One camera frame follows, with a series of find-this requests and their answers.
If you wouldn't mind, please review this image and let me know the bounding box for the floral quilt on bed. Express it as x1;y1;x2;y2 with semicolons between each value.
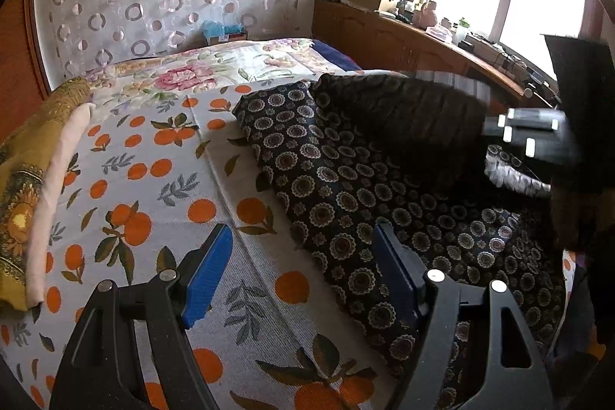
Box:
85;38;360;108

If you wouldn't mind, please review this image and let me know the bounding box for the long wooden side cabinet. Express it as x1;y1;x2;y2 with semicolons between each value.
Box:
312;0;549;111

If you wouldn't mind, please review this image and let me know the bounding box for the olive gold patterned pillow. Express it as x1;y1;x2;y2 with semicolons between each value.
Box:
1;77;90;311

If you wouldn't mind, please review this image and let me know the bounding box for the pink figurine on cabinet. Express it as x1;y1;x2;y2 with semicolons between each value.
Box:
417;0;438;30

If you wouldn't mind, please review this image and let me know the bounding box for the orange print bed sheet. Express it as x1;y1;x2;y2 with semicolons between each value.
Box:
1;84;394;409

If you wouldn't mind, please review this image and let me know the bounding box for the blue tissue box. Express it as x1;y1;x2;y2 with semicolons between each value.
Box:
201;20;248;46

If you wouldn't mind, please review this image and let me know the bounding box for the navy patterned satin garment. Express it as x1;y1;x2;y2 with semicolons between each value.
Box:
231;71;578;410

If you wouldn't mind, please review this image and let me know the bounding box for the wooden louvered wardrobe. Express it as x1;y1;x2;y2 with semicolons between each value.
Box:
0;0;51;141

